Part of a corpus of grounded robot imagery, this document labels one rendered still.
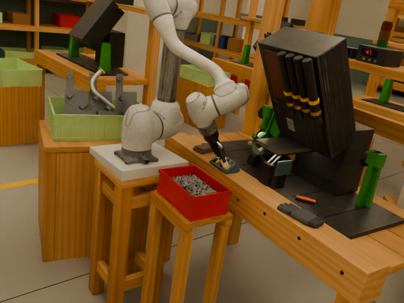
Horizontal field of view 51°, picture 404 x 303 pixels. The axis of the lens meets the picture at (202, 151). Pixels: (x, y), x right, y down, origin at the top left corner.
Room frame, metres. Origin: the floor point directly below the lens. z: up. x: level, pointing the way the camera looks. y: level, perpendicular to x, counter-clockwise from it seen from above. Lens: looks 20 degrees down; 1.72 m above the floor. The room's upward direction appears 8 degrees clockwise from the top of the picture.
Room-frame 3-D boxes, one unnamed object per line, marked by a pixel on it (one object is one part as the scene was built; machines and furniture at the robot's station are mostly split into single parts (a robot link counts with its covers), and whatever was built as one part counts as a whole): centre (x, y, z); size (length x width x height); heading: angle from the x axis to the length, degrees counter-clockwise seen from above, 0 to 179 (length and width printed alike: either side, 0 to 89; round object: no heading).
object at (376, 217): (2.08, -0.48, 0.89); 1.10 x 0.42 x 0.02; 36
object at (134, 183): (2.03, 0.34, 0.83); 0.32 x 0.32 x 0.04; 39
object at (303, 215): (1.63, -0.46, 0.91); 0.20 x 0.11 x 0.03; 45
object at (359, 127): (2.07, -0.66, 1.07); 0.30 x 0.18 x 0.34; 36
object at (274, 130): (2.10, -0.39, 1.17); 0.13 x 0.12 x 0.20; 36
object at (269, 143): (1.95, -0.45, 1.11); 0.39 x 0.16 x 0.03; 126
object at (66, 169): (2.62, 0.71, 0.39); 0.68 x 0.52 x 0.79; 116
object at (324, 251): (1.91, -0.25, 0.82); 1.50 x 0.14 x 0.15; 36
